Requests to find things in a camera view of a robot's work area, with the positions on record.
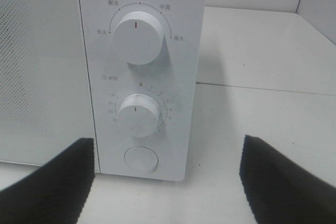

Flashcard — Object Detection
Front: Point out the white microwave oven body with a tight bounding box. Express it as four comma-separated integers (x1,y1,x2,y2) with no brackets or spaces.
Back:
79,0,205,182

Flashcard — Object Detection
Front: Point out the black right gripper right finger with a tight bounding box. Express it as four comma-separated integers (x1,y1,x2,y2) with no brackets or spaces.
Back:
239,135,335,223

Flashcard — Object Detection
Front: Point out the white microwave door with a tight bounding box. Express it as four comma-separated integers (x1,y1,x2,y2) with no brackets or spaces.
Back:
1,0,95,166

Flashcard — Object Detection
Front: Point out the round white door button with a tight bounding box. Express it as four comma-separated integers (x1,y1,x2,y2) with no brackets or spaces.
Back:
124,146,159,173

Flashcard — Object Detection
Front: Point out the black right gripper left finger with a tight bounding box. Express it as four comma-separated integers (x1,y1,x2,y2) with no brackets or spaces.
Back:
1,138,95,223

